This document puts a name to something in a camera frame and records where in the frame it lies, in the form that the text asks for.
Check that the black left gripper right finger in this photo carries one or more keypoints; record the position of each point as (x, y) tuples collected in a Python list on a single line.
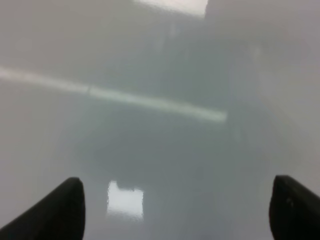
[(294, 210)]

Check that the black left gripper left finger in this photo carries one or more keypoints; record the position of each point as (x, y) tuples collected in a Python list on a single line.
[(58, 216)]

